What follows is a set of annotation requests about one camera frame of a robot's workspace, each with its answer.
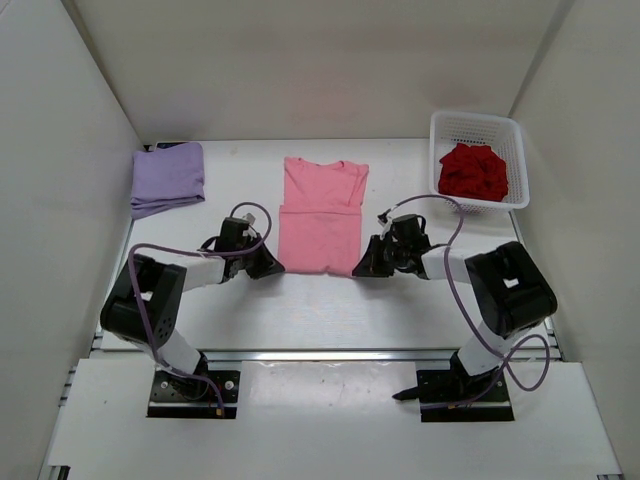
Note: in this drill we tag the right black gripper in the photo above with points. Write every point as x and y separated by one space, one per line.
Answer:
372 264

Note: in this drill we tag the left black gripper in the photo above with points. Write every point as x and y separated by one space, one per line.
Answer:
268 264

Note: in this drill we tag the pink t shirt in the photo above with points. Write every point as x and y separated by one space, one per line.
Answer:
320 218

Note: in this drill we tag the purple t shirt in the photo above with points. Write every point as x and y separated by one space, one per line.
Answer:
166 179

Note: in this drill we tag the red t shirt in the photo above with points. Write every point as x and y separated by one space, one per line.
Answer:
474 172

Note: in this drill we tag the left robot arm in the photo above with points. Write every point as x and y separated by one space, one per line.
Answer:
143 305

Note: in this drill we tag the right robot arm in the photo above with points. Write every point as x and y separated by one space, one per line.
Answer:
501 293

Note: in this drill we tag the dark label sticker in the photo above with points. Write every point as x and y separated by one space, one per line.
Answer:
167 145

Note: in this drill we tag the white plastic laundry basket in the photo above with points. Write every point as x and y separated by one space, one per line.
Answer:
503 135

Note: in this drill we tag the aluminium rail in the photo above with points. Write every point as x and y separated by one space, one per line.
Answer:
330 355

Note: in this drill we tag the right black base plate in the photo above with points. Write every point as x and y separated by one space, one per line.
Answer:
446 397

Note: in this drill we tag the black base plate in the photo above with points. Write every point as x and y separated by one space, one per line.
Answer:
174 398
446 397

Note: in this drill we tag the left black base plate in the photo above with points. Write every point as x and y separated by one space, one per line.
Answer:
174 398

